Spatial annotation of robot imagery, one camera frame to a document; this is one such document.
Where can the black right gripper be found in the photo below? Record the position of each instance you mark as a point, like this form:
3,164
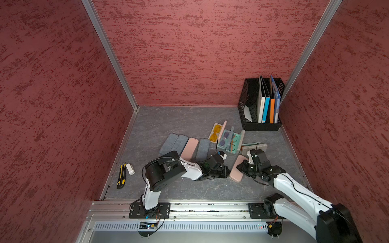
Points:
242,168

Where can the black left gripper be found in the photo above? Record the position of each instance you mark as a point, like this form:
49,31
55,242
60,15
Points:
225,174

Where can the case with clear yellow glasses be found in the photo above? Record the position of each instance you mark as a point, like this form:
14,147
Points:
202,151

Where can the pink case with tortoise sunglasses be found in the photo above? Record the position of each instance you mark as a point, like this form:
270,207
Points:
189,149

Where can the grey case with black glasses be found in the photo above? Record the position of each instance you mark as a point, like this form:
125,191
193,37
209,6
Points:
180,144

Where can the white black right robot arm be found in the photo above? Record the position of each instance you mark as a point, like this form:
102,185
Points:
324,221

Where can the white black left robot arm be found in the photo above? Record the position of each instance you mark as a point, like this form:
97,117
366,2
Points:
161,172

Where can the grey case with purple glasses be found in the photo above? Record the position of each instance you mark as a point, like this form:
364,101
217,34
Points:
225,142

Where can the grey case with orange glasses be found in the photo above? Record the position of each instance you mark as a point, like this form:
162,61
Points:
236,142

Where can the pink case with yellow glasses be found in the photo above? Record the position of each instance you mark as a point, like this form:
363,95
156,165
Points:
217,132

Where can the black mesh file holder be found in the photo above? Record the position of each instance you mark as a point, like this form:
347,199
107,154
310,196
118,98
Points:
248,105

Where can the orange book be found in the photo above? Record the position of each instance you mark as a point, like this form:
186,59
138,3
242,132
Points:
272,101

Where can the white book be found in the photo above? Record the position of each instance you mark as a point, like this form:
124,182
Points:
261,100

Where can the cyan book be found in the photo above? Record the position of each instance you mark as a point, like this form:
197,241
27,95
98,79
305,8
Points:
267,99

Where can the blue book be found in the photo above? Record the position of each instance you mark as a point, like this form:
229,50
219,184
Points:
277,97

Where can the small white box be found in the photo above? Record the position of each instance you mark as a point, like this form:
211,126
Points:
130,169

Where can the yellow black utility knife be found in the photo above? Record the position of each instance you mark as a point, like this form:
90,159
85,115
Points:
122,177

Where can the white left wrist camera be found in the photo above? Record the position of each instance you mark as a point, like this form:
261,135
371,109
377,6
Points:
222,154

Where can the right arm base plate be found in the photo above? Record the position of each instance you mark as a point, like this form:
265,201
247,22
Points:
261,211

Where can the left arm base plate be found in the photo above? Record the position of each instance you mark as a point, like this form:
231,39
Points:
161,211

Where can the aluminium front rail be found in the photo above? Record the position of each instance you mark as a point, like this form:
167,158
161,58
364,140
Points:
189,222

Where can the aluminium corner post right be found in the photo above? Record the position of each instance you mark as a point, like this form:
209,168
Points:
323,23

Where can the aluminium corner post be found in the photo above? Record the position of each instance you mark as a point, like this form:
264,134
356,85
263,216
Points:
323,23
93,16

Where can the aluminium corner post left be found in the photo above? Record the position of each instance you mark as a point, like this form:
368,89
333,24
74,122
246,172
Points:
93,16

